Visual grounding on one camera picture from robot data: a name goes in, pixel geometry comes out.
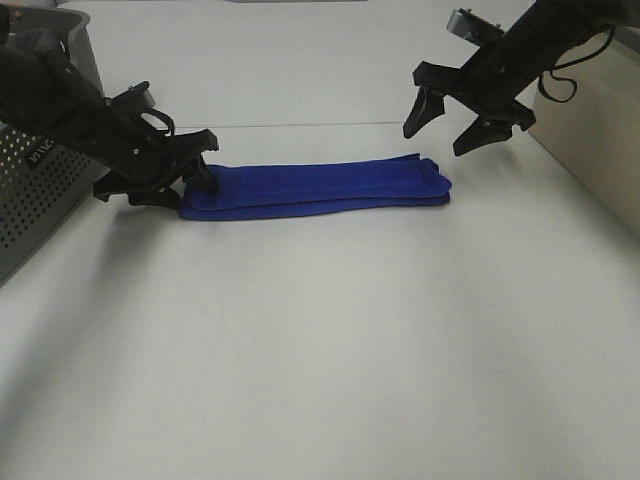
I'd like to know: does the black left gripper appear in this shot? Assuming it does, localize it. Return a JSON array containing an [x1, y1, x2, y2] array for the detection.
[[93, 129, 219, 208]]

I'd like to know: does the beige box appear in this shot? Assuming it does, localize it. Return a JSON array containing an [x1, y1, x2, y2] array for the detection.
[[530, 40, 639, 235]]

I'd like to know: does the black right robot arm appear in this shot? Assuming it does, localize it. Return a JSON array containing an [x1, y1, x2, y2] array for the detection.
[[403, 1, 639, 156]]

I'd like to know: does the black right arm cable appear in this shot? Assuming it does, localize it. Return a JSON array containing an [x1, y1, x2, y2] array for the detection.
[[537, 22, 617, 104]]

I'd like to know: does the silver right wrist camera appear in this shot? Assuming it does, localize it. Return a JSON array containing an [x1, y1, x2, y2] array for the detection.
[[446, 8, 505, 46]]

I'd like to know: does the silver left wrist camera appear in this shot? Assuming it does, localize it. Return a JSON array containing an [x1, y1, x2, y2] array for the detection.
[[105, 81, 155, 110]]

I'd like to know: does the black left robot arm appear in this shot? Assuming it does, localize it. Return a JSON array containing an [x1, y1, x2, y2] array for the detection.
[[1, 46, 219, 209]]

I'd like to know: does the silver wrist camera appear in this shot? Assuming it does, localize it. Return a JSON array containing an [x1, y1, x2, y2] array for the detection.
[[105, 81, 155, 110], [446, 8, 505, 46]]

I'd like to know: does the grey perforated basket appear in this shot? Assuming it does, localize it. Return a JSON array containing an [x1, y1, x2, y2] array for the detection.
[[1, 2, 105, 283]]

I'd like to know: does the blue towel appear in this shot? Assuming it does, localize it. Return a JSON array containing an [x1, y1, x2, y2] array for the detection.
[[179, 153, 452, 221]]

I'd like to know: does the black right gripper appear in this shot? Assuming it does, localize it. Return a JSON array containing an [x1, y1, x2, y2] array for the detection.
[[403, 61, 536, 156]]

